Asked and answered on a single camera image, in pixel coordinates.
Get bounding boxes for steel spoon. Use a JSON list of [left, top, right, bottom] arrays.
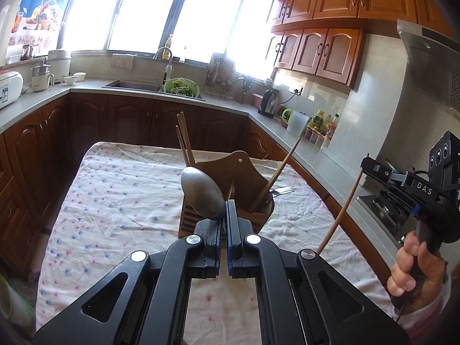
[[179, 167, 225, 238]]

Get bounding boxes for green vegetable colander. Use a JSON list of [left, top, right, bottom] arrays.
[[164, 78, 200, 98]]

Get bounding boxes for upper wooden cabinets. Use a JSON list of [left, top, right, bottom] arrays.
[[265, 0, 455, 87]]

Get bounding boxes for white round cooker pot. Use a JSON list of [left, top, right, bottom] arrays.
[[46, 49, 72, 83]]

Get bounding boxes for fruit beach poster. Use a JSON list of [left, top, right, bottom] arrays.
[[6, 0, 69, 58]]

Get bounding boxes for long bamboo chopstick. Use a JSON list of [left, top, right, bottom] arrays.
[[177, 111, 196, 167]]

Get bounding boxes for wooden utensil holder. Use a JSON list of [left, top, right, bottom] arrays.
[[195, 150, 275, 234]]

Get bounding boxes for right hand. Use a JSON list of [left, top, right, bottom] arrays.
[[387, 230, 449, 312]]

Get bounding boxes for steel range hood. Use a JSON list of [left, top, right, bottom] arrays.
[[396, 19, 460, 111]]

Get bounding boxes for white plastic jug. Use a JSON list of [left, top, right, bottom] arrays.
[[287, 111, 310, 138]]

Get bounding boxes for white floral tablecloth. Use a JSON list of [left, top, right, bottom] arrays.
[[35, 143, 393, 344]]

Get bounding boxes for black electric kettle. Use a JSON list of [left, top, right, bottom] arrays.
[[257, 89, 279, 118]]

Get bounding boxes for small white blender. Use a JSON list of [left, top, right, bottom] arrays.
[[31, 64, 55, 92]]

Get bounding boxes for carved brown chopstick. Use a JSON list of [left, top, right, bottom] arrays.
[[317, 167, 363, 255], [249, 136, 302, 213]]

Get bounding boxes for white rice cooker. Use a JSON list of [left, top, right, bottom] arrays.
[[0, 70, 23, 108]]

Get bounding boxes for kitchen faucet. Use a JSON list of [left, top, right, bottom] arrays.
[[153, 46, 173, 85]]

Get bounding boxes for knife rack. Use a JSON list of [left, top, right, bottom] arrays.
[[204, 53, 236, 94]]

